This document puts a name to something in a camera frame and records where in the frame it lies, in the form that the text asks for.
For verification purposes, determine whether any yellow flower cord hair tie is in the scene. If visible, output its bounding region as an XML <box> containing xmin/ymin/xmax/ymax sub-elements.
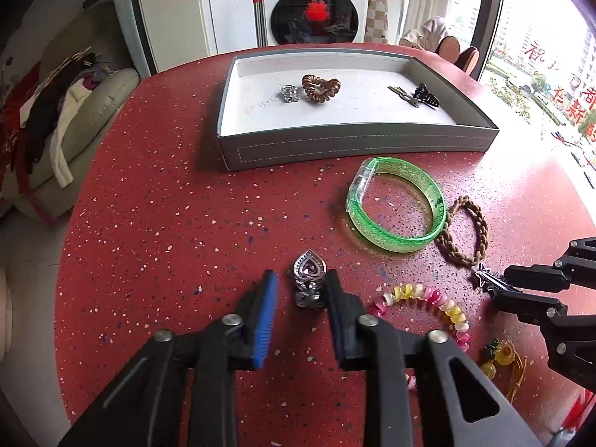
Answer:
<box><xmin>479</xmin><ymin>337</ymin><xmax>530</xmax><ymax>405</ymax></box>

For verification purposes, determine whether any pink yellow spiral bracelet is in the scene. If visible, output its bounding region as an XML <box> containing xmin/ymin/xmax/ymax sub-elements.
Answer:
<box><xmin>368</xmin><ymin>280</ymin><xmax>473</xmax><ymax>392</ymax></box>

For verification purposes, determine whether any tan braided bracelet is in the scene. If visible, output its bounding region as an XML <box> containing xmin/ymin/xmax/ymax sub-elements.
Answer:
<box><xmin>434</xmin><ymin>194</ymin><xmax>490</xmax><ymax>270</ymax></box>

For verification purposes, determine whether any silver heart hair claw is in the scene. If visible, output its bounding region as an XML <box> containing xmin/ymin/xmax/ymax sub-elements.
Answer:
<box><xmin>293</xmin><ymin>249</ymin><xmax>327</xmax><ymax>308</ymax></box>

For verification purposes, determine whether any green translucent bangle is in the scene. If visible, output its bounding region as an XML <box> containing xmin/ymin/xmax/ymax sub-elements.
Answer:
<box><xmin>345</xmin><ymin>156</ymin><xmax>447</xmax><ymax>253</ymax></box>

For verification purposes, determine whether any black hair claw clip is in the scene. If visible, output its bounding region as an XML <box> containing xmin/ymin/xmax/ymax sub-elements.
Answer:
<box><xmin>413</xmin><ymin>83</ymin><xmax>440</xmax><ymax>109</ymax></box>

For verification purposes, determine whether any gold bunny hair clip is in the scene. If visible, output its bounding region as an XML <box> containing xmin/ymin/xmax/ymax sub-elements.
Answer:
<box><xmin>388</xmin><ymin>86</ymin><xmax>419</xmax><ymax>107</ymax></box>

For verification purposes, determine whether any brown spiral hair tie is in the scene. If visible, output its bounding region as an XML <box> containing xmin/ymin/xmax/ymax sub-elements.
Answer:
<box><xmin>301</xmin><ymin>73</ymin><xmax>343</xmax><ymax>104</ymax></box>

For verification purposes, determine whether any silver rhinestone hair claw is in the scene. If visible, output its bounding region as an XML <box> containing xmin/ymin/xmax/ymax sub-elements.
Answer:
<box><xmin>279</xmin><ymin>85</ymin><xmax>299</xmax><ymax>103</ymax></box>

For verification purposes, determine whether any silver rhinestone barrette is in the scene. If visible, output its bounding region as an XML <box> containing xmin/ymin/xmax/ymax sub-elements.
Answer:
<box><xmin>474</xmin><ymin>262</ymin><xmax>510</xmax><ymax>297</ymax></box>

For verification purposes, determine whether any grey jewelry tray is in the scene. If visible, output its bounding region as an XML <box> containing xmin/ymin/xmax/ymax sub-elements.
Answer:
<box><xmin>217</xmin><ymin>47</ymin><xmax>499</xmax><ymax>171</ymax></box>

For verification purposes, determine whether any brown chair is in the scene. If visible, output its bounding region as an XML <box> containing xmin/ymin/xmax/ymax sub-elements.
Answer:
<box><xmin>454</xmin><ymin>47</ymin><xmax>480</xmax><ymax>75</ymax></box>
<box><xmin>435</xmin><ymin>35</ymin><xmax>461</xmax><ymax>64</ymax></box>

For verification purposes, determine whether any beige bag on chair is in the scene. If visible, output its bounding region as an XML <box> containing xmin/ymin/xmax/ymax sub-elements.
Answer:
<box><xmin>399</xmin><ymin>16</ymin><xmax>448</xmax><ymax>53</ymax></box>

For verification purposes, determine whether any checkered cloth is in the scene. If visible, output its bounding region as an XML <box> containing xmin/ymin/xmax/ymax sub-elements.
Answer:
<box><xmin>365</xmin><ymin>0</ymin><xmax>389</xmax><ymax>44</ymax></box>

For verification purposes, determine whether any beige sofa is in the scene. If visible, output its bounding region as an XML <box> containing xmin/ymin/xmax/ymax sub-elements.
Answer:
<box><xmin>0</xmin><ymin>1</ymin><xmax>140</xmax><ymax>224</ymax></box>

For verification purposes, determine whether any pile of clothes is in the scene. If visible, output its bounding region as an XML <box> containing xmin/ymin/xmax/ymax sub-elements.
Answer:
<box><xmin>1</xmin><ymin>47</ymin><xmax>118</xmax><ymax>200</ymax></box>

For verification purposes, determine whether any lower white washing machine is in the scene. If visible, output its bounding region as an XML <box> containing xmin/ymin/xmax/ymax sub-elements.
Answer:
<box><xmin>263</xmin><ymin>0</ymin><xmax>369</xmax><ymax>47</ymax></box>

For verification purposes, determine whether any white cabinet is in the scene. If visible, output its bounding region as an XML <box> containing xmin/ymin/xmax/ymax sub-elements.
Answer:
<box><xmin>113</xmin><ymin>0</ymin><xmax>257</xmax><ymax>78</ymax></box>

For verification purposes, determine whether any red handled mop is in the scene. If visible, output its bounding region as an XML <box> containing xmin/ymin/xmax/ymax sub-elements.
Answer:
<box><xmin>233</xmin><ymin>0</ymin><xmax>267</xmax><ymax>47</ymax></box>

